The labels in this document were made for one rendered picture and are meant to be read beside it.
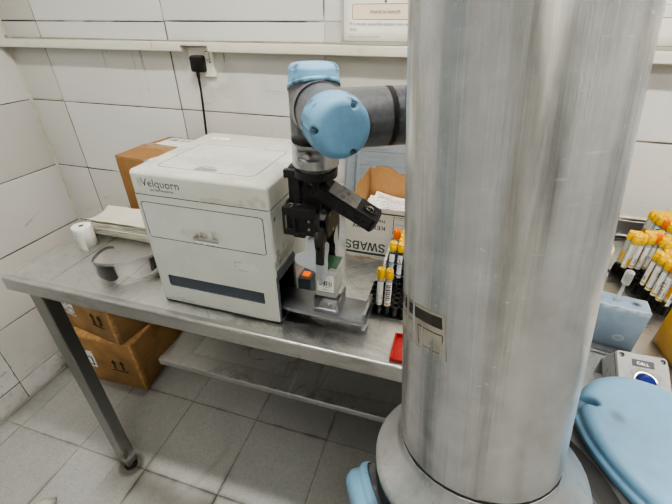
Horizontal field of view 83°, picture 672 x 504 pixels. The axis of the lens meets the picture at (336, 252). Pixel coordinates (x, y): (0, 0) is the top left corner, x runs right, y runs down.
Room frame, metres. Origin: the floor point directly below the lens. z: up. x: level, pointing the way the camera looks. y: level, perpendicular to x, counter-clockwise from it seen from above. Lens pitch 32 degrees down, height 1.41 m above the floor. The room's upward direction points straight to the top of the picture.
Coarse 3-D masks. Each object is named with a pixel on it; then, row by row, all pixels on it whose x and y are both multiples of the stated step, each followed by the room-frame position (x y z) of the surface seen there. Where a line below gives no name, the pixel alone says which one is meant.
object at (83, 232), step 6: (84, 222) 0.92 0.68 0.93; (72, 228) 0.88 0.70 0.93; (78, 228) 0.88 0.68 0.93; (84, 228) 0.88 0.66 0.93; (90, 228) 0.90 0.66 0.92; (78, 234) 0.86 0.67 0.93; (84, 234) 0.88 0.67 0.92; (90, 234) 0.89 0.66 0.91; (78, 240) 0.86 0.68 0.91; (84, 240) 0.86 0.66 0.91; (90, 240) 0.88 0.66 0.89; (96, 240) 0.90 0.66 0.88; (78, 246) 0.88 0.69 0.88; (84, 246) 0.86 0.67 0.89; (90, 246) 0.88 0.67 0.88
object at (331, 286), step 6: (342, 264) 0.61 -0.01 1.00; (330, 270) 0.57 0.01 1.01; (336, 270) 0.57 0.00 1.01; (330, 276) 0.57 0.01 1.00; (336, 276) 0.57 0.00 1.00; (324, 282) 0.57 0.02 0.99; (330, 282) 0.57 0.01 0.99; (336, 282) 0.57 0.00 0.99; (318, 288) 0.57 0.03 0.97; (324, 288) 0.57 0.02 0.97; (330, 288) 0.57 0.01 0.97; (336, 288) 0.57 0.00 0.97; (318, 294) 0.57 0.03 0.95; (324, 294) 0.57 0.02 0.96; (330, 294) 0.57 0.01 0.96; (336, 294) 0.57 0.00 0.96
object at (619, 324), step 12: (612, 300) 0.53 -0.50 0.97; (624, 300) 0.53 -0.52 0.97; (636, 300) 0.53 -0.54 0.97; (600, 312) 0.52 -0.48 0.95; (612, 312) 0.52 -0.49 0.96; (624, 312) 0.51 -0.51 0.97; (636, 312) 0.50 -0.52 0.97; (648, 312) 0.50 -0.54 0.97; (600, 324) 0.52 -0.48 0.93; (612, 324) 0.51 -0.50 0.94; (624, 324) 0.50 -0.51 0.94; (636, 324) 0.50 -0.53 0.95; (600, 336) 0.52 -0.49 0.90; (612, 336) 0.51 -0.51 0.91; (624, 336) 0.50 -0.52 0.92; (636, 336) 0.49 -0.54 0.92; (600, 348) 0.50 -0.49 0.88; (612, 348) 0.50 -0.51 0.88; (624, 348) 0.50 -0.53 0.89
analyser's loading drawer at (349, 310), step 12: (288, 288) 0.64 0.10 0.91; (288, 300) 0.60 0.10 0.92; (300, 300) 0.60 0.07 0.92; (312, 300) 0.60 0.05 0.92; (324, 300) 0.60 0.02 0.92; (336, 300) 0.60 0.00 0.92; (348, 300) 0.60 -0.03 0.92; (360, 300) 0.60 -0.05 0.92; (300, 312) 0.57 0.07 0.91; (312, 312) 0.57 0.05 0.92; (324, 312) 0.56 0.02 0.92; (336, 312) 0.56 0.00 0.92; (348, 312) 0.57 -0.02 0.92; (360, 312) 0.57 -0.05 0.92; (360, 324) 0.54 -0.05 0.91
